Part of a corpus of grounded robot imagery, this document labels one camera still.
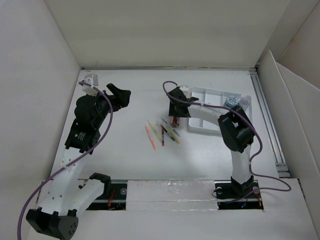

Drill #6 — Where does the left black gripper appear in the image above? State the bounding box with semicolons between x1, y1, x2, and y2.
88;83;130;129

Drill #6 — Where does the pink capped marker case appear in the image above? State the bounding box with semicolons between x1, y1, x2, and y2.
171;116;180;128

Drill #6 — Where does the blue gel pen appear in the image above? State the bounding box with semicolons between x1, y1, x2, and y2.
161;118;180;137

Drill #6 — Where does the red gel pen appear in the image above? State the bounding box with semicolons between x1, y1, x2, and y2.
160;126;165;147

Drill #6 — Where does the short yellow highlighter pen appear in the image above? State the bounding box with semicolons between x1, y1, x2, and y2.
166;126;180;144

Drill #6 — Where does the orange highlighter pen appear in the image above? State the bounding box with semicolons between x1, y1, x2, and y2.
144;125;156;151

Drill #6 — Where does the blue patterned round tin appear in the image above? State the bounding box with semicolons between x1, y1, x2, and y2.
224;95;239;109

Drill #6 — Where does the black gel pen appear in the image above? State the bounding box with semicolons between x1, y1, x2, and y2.
160;124;175;141

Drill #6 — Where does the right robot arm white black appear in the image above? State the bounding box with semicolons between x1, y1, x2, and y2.
166;86;255;199

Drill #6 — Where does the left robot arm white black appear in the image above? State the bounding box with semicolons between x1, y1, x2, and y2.
26;82;131;240

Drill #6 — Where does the long yellow highlighter pen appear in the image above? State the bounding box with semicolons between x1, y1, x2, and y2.
147;120;162;144

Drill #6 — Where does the white divided organizer tray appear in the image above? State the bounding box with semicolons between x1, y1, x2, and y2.
187;86;253;136

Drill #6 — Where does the small clear glitter jar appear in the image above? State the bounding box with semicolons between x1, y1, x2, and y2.
238;98;251;110

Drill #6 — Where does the white folded cardboard panel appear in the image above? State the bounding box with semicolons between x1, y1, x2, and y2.
257;50;320;232

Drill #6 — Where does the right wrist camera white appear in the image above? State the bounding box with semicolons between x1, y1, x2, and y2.
179;85;189;92

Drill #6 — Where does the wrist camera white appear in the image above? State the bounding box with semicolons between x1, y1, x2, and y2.
81;73;99;96
179;85;189;92

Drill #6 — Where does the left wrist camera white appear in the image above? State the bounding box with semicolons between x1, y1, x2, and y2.
81;73;99;96

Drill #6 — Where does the black mounting rail base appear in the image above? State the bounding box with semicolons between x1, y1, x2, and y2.
88;179;264;212

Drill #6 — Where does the aluminium side rail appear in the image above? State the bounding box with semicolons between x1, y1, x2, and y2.
249;68;291;179

